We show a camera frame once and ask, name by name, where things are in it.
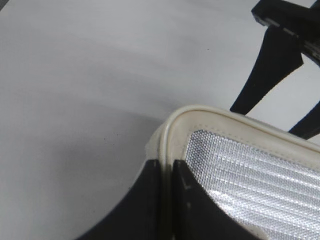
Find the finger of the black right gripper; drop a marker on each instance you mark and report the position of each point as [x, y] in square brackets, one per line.
[309, 126]

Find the cream fabric zipper bag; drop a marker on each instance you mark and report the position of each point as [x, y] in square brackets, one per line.
[265, 179]

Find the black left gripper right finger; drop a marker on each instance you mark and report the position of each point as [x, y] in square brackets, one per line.
[194, 215]

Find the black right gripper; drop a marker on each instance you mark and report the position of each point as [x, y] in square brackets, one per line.
[280, 52]

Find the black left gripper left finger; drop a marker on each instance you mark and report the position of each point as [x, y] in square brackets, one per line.
[140, 215]

